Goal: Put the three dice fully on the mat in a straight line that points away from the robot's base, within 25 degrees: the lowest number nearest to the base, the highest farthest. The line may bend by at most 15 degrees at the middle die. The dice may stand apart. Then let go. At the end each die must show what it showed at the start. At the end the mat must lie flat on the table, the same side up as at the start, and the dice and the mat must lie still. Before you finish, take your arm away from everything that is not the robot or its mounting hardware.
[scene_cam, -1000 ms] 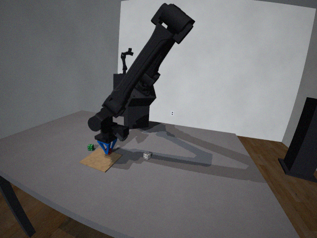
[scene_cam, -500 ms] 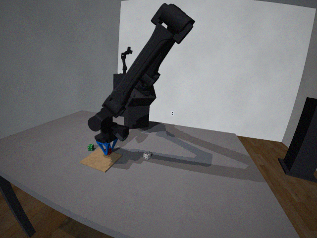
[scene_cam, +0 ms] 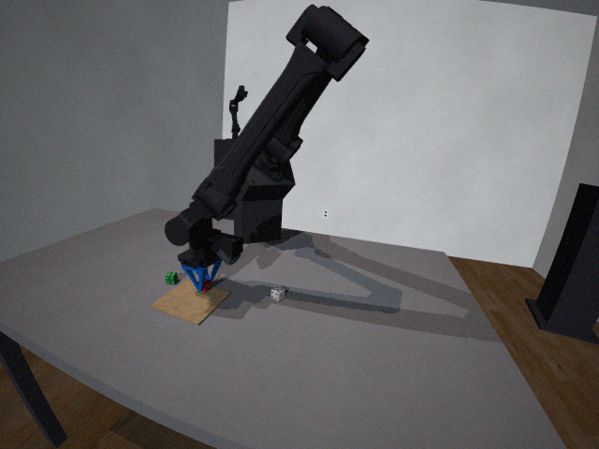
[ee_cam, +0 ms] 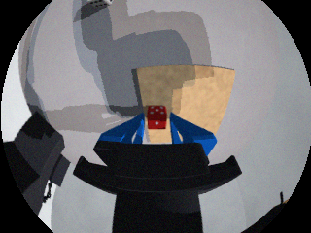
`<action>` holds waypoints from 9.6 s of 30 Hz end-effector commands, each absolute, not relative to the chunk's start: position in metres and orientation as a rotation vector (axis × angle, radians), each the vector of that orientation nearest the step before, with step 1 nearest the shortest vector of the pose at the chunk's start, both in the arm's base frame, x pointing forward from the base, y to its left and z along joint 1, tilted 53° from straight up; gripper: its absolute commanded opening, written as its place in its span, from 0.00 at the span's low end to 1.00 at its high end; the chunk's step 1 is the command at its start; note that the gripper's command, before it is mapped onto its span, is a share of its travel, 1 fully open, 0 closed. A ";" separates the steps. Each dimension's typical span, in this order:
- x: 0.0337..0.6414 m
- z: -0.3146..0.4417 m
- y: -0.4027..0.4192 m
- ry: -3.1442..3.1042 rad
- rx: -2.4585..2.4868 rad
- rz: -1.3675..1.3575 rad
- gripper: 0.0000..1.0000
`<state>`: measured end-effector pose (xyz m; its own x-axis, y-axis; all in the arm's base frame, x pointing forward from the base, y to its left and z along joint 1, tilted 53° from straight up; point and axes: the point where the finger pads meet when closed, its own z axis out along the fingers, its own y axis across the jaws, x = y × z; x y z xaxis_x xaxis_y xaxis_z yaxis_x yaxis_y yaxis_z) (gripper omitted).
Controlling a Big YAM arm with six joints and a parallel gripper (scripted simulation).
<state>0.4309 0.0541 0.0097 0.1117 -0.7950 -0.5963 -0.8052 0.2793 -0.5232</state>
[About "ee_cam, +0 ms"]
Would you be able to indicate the tan mat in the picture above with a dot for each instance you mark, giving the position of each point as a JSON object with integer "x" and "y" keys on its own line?
{"x": 196, "y": 93}

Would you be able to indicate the red die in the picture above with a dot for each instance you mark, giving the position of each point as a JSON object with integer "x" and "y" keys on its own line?
{"x": 156, "y": 117}

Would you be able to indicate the white die with black pips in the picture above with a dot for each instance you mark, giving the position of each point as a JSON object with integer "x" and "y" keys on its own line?
{"x": 99, "y": 3}

